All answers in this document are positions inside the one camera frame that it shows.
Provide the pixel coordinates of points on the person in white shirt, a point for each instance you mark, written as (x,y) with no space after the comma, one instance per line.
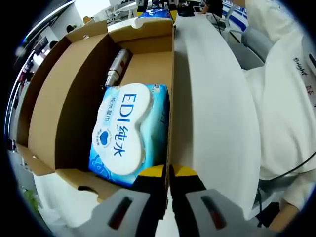
(284,111)

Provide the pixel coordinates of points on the group of white office chairs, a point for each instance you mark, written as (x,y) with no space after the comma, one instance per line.
(121,12)

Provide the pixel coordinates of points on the metal spray can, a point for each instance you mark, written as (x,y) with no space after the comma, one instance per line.
(119,64)

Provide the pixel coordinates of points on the grey chair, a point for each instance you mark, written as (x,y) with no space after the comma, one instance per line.
(255,44)

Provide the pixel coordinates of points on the light blue wet wipes pack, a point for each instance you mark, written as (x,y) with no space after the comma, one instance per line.
(123,133)

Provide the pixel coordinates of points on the blue soft tissue packet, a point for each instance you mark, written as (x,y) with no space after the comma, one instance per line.
(154,14)

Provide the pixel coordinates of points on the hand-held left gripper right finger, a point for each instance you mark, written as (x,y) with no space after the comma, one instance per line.
(237,222)

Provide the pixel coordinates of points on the brown cardboard shoe box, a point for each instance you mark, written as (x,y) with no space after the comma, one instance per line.
(74,103)

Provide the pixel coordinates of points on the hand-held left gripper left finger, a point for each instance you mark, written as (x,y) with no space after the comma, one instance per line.
(98,222)

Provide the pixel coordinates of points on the white chest device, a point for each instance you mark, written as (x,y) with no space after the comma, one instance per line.
(312,63)

